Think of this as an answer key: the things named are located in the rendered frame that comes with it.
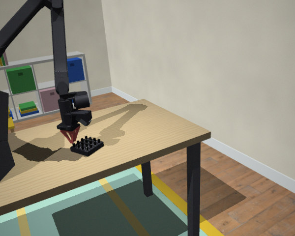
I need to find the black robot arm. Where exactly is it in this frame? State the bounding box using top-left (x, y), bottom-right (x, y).
top-left (0, 0), bottom-right (92, 126)

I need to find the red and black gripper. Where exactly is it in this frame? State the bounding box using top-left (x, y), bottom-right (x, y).
top-left (57, 109), bottom-right (80, 144)

